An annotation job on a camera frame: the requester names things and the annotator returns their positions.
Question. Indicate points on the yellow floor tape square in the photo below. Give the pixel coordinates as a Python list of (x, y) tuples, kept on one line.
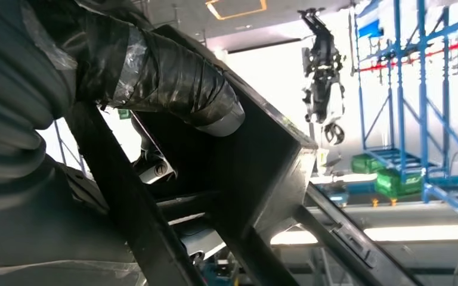
[(213, 10)]

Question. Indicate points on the green plastic crate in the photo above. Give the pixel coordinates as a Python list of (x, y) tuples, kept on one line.
[(365, 164), (395, 183)]

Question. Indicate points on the blue metal shelf rack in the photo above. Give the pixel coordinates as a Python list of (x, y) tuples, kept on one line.
[(399, 98), (450, 205)]

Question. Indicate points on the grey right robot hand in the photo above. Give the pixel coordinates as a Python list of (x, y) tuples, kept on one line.
[(165, 79)]

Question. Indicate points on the green wall sign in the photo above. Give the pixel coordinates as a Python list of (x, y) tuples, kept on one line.
[(124, 114)]

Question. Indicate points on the long ceiling light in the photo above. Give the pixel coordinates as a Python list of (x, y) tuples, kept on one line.
[(410, 233)]

